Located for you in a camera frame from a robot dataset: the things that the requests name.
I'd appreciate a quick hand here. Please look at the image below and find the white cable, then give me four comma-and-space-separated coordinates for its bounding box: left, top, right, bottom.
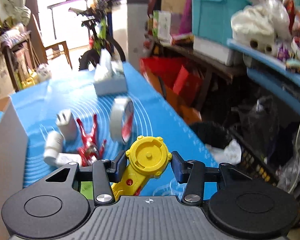
287, 82, 300, 194

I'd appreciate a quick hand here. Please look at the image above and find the red paper bag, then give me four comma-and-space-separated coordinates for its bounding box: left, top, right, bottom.
140, 56, 206, 111

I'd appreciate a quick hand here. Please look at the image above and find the black wire crate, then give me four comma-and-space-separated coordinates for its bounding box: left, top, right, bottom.
229, 128, 279, 186

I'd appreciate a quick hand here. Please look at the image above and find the blue silicone baking mat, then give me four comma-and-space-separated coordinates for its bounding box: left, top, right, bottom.
0, 63, 217, 196

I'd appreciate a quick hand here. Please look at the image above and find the white tape roll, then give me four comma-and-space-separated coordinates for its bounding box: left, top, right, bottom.
110, 96, 134, 144

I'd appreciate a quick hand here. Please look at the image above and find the yellow toy launcher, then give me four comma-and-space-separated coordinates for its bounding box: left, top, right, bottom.
111, 135, 172, 201

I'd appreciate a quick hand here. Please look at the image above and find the black waste basket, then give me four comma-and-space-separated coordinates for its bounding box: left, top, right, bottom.
188, 121, 242, 165

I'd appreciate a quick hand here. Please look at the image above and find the white cabinet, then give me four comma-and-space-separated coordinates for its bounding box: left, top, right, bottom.
111, 0, 149, 70

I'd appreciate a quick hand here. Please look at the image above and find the teal plastic storage bin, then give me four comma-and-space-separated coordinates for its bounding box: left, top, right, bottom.
192, 0, 252, 46

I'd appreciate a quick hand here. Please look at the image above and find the red white toy figure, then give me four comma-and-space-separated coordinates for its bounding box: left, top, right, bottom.
76, 113, 107, 167

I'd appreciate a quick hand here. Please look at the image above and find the white wall charger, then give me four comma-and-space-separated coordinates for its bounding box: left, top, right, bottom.
56, 109, 77, 141

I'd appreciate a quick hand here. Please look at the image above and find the green white product box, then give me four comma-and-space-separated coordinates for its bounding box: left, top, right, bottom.
152, 10, 182, 41

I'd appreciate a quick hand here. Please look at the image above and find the green black bicycle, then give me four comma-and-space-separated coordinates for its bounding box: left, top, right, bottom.
69, 8, 126, 70

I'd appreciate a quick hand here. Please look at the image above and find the beige plastic storage basket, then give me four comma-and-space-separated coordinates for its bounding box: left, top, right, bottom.
0, 96, 28, 239

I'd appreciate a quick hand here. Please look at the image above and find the yellow oil jug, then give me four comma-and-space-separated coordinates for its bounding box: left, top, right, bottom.
21, 70, 39, 89

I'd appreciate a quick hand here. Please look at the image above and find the wooden chair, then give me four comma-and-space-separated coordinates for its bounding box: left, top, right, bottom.
32, 14, 72, 69

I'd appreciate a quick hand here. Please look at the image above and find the white cylindrical adapter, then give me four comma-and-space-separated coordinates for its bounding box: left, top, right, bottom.
43, 131, 82, 167

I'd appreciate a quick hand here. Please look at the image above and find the tissue box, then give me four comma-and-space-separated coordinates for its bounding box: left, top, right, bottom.
93, 49, 127, 96

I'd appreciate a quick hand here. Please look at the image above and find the white plastic bag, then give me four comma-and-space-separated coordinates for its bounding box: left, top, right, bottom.
230, 5, 275, 46

